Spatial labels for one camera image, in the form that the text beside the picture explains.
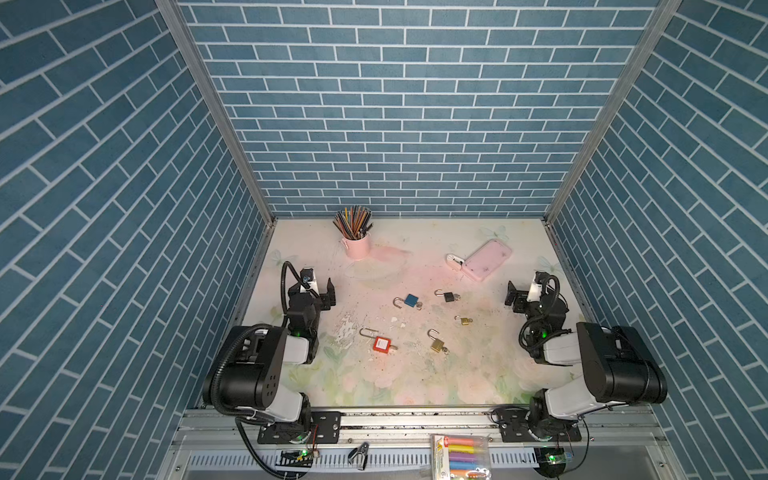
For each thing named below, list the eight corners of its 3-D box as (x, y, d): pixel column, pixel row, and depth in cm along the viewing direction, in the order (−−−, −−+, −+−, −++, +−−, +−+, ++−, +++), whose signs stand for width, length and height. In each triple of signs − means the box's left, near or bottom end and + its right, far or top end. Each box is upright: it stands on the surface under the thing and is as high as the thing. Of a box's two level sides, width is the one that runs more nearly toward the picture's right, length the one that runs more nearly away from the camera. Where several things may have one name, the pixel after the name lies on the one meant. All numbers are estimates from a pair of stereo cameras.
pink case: (479, 283, 103) (481, 279, 101) (460, 267, 108) (461, 263, 106) (512, 255, 112) (514, 251, 110) (493, 241, 116) (494, 237, 114)
